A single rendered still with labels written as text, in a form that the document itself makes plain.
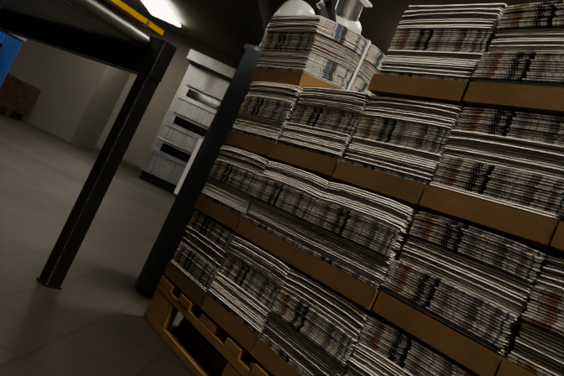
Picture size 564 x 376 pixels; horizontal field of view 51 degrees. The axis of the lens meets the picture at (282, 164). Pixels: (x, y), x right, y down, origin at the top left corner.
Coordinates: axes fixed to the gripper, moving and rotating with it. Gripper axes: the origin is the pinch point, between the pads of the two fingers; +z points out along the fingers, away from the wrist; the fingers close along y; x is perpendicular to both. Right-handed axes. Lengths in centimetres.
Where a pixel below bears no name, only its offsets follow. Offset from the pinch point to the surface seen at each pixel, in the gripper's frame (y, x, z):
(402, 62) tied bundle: 27, 54, -16
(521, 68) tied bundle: 27, 87, -16
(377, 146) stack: 48, 58, -12
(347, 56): 17.4, 13.3, -3.5
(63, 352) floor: 124, 34, -36
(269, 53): 26.1, -9.0, -15.4
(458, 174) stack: 50, 83, -12
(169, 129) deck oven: -17, -747, 260
